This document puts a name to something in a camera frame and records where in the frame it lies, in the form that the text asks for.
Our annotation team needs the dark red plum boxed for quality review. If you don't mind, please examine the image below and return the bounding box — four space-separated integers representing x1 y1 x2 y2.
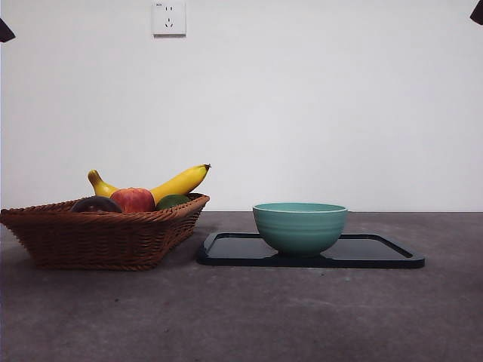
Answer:
70 195 124 214

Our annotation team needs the teal ribbed bowl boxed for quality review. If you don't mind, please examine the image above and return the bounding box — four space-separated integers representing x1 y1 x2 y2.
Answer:
252 202 349 259

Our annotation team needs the red yellow peach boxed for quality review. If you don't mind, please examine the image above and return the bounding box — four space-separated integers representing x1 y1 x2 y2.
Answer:
109 187 156 213

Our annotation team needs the brown wicker basket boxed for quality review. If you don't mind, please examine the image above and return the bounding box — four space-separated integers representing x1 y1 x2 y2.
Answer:
0 192 211 272

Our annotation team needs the yellow banana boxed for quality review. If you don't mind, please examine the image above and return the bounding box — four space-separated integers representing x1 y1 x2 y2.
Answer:
88 163 211 207

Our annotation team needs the green round fruit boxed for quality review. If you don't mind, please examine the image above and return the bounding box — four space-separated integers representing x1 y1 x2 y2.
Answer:
155 193 191 210

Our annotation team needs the black rectangular tray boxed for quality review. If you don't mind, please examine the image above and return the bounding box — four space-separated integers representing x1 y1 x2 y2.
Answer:
196 232 426 269

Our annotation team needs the white wall socket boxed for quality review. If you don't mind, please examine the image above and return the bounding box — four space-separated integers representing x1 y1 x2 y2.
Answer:
152 0 187 38

